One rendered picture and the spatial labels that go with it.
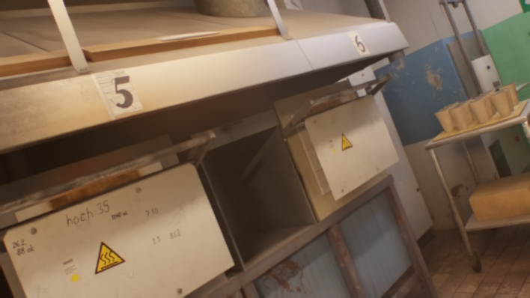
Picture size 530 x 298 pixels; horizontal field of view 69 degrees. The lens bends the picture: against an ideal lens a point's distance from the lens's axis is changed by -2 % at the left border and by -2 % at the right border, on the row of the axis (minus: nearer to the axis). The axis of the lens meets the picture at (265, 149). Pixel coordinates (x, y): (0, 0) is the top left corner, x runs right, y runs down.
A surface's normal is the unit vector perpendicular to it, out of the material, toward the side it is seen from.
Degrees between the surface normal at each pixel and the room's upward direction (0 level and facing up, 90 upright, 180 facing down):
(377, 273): 90
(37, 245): 90
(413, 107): 90
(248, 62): 80
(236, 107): 90
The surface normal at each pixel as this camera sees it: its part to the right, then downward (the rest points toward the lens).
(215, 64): 0.53, -0.40
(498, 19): -0.70, 0.29
